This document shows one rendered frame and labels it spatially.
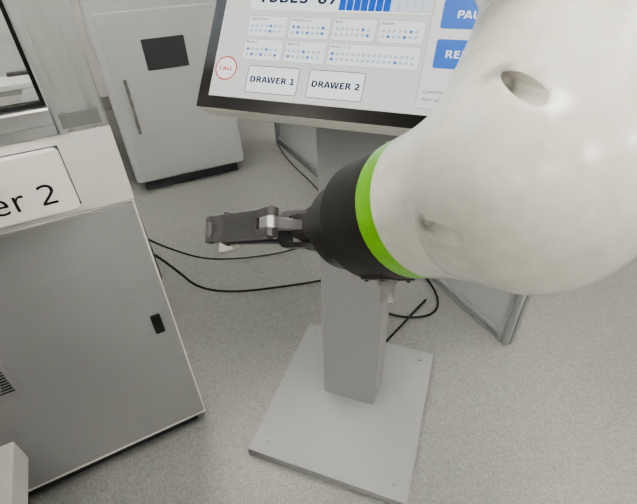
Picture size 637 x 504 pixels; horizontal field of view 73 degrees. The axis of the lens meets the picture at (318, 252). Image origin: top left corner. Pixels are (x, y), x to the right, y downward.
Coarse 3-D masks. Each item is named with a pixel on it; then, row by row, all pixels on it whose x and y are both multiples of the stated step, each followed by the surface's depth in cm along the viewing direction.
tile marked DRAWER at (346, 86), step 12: (312, 72) 69; (324, 72) 69; (336, 72) 68; (348, 72) 67; (360, 72) 67; (312, 84) 69; (324, 84) 68; (336, 84) 68; (348, 84) 67; (360, 84) 67; (312, 96) 69; (324, 96) 68; (336, 96) 68; (348, 96) 67; (360, 96) 67
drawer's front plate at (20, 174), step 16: (0, 160) 67; (16, 160) 68; (32, 160) 69; (48, 160) 70; (0, 176) 68; (16, 176) 69; (32, 176) 70; (48, 176) 71; (64, 176) 73; (0, 192) 69; (16, 192) 70; (32, 192) 72; (48, 192) 73; (64, 192) 74; (32, 208) 73; (48, 208) 74; (64, 208) 75; (0, 224) 72
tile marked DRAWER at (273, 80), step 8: (248, 72) 72; (256, 72) 72; (264, 72) 71; (272, 72) 71; (280, 72) 71; (288, 72) 70; (296, 72) 70; (248, 80) 72; (256, 80) 72; (264, 80) 71; (272, 80) 71; (280, 80) 71; (288, 80) 70; (296, 80) 70; (248, 88) 72; (256, 88) 72; (264, 88) 71; (272, 88) 71; (280, 88) 70; (288, 88) 70; (296, 88) 70
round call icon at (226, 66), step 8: (224, 56) 74; (232, 56) 73; (216, 64) 74; (224, 64) 74; (232, 64) 73; (216, 72) 74; (224, 72) 74; (232, 72) 73; (224, 80) 73; (232, 80) 73
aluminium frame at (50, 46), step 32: (0, 0) 59; (32, 0) 60; (64, 0) 62; (32, 32) 62; (64, 32) 64; (32, 64) 64; (64, 64) 66; (64, 96) 68; (96, 96) 70; (0, 128) 66; (32, 128) 68; (64, 128) 70
